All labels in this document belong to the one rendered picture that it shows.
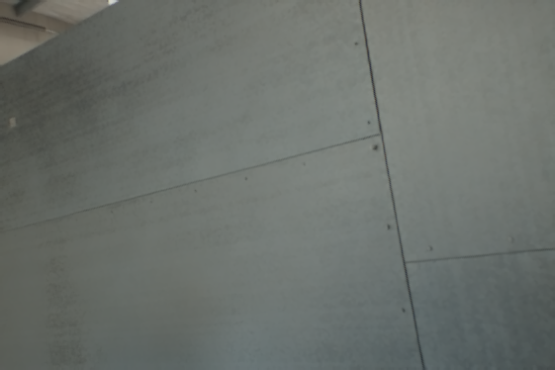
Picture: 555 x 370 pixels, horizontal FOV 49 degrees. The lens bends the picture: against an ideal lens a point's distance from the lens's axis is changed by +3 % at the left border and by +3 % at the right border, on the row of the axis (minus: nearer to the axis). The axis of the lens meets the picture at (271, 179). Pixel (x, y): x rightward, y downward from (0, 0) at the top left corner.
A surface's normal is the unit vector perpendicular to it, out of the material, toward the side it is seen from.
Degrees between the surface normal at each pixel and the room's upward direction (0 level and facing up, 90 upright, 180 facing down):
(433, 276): 90
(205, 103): 90
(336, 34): 90
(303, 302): 90
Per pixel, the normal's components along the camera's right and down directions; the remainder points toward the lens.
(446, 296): -0.62, 0.00
